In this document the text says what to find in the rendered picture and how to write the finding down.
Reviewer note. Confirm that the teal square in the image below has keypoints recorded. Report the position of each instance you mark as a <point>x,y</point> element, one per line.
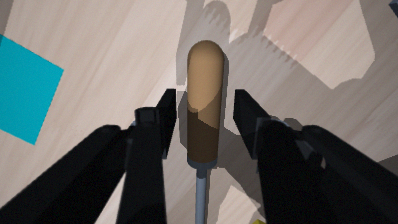
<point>27,85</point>

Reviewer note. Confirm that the steel hook with wooden handle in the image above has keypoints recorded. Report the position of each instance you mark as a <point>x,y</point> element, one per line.
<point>205,69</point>

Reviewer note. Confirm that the yellow cube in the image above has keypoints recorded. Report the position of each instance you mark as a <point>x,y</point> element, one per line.
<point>259,222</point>

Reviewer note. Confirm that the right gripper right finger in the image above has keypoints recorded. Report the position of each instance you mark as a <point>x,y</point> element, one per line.
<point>356,188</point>

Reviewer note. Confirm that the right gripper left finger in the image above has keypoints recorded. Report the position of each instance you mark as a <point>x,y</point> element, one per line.
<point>74,189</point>

